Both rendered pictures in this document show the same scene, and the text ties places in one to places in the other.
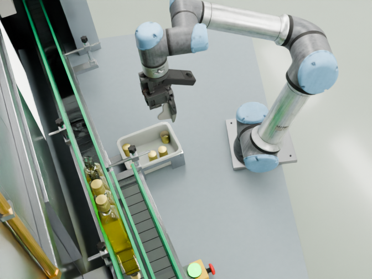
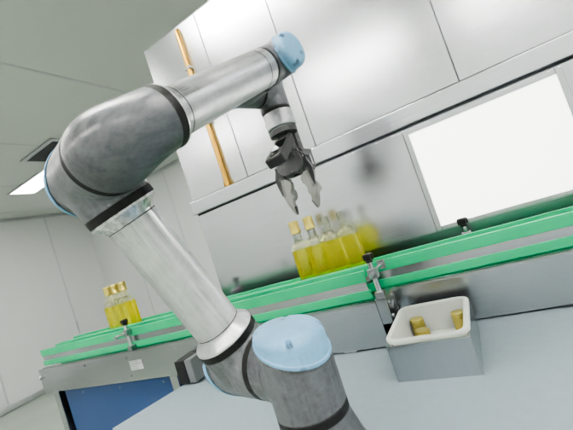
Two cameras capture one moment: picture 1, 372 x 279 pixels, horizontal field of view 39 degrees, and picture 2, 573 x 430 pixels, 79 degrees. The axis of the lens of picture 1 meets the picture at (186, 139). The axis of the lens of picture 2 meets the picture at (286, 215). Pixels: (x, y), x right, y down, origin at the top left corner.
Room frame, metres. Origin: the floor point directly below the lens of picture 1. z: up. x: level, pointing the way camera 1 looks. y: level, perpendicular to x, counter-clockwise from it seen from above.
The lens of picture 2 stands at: (1.63, -0.64, 1.14)
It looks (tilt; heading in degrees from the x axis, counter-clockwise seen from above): 2 degrees up; 132
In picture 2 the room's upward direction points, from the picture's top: 19 degrees counter-clockwise
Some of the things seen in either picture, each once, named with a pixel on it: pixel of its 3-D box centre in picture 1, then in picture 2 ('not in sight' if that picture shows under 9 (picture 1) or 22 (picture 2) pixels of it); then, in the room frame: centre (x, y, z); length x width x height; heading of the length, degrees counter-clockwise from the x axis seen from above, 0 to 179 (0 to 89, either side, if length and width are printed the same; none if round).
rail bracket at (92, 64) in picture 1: (84, 58); not in sight; (1.74, 0.37, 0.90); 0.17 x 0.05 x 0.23; 104
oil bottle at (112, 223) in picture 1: (113, 227); (309, 270); (0.84, 0.27, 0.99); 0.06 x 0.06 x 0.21; 14
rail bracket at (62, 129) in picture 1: (58, 133); (468, 238); (1.30, 0.47, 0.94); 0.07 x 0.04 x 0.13; 104
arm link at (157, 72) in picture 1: (155, 65); (279, 123); (1.09, 0.05, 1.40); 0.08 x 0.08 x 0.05
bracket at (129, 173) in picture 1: (129, 177); (388, 305); (1.11, 0.23, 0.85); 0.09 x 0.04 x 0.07; 104
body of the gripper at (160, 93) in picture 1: (156, 85); (292, 153); (1.10, 0.06, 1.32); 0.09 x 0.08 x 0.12; 104
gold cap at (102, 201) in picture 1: (102, 203); (294, 227); (0.84, 0.27, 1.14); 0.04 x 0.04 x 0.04
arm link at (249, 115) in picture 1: (252, 122); (294, 363); (1.20, -0.25, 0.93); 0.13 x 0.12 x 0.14; 178
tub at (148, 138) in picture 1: (150, 151); (434, 334); (1.25, 0.15, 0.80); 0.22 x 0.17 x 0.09; 104
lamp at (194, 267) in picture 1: (194, 269); not in sight; (0.72, 0.04, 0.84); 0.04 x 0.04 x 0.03
